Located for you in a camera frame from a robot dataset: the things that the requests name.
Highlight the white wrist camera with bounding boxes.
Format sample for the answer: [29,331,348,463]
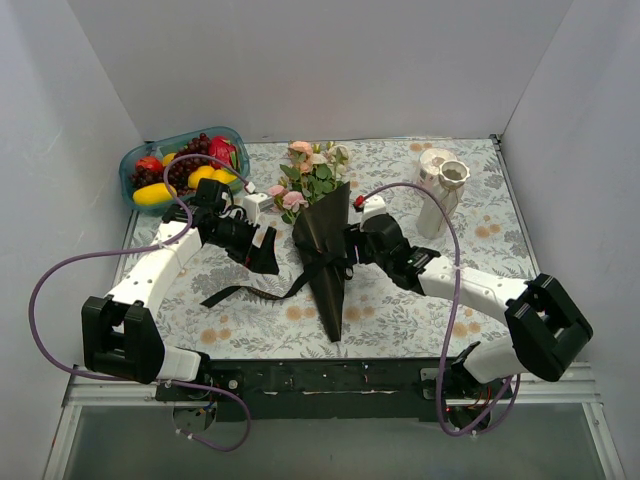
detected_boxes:
[242,193,274,224]
[353,195,386,223]

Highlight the floral table mat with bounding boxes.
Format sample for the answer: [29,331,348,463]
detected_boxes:
[101,138,544,360]

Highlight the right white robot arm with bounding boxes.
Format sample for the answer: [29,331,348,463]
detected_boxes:
[344,214,593,398]

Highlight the dark red grapes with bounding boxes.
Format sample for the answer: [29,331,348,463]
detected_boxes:
[129,133,211,196]

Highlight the yellow lemon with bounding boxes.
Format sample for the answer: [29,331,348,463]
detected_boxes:
[210,169,237,184]
[188,165,216,190]

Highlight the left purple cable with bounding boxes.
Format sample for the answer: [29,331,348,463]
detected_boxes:
[28,153,257,452]

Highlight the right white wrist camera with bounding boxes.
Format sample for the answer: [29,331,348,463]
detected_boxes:
[353,195,386,223]

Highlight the small orange fruit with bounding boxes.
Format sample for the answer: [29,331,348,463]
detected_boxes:
[162,153,176,167]

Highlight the yellow mango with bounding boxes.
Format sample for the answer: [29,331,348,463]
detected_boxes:
[132,182,176,207]

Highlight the black paper cone wrapper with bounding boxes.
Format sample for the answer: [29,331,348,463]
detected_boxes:
[292,184,350,343]

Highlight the red apple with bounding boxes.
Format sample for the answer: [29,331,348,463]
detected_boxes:
[135,156,164,173]

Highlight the black ribbon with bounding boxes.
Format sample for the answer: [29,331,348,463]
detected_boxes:
[199,249,357,309]

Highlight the purple cable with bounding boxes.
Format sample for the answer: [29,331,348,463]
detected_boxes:
[359,182,521,437]
[28,153,257,452]

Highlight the pink flower bouquet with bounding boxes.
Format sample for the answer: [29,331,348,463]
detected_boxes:
[267,141,352,225]

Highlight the teal plastic fruit basket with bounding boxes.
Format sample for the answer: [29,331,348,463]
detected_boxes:
[119,126,250,211]

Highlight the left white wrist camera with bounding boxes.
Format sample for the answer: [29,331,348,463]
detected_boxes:
[242,193,274,224]

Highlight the white ceramic vase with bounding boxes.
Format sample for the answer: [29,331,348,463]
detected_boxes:
[416,160,470,239]

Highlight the pink dragon fruit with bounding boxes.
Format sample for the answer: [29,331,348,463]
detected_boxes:
[208,136,240,170]

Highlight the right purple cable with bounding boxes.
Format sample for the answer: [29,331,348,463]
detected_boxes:
[359,182,521,437]

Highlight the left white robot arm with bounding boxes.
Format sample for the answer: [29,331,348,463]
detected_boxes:
[81,180,279,400]

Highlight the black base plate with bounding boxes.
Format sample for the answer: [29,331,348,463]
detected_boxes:
[154,357,514,422]

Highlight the aluminium rail frame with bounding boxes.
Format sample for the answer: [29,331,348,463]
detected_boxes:
[45,134,624,479]

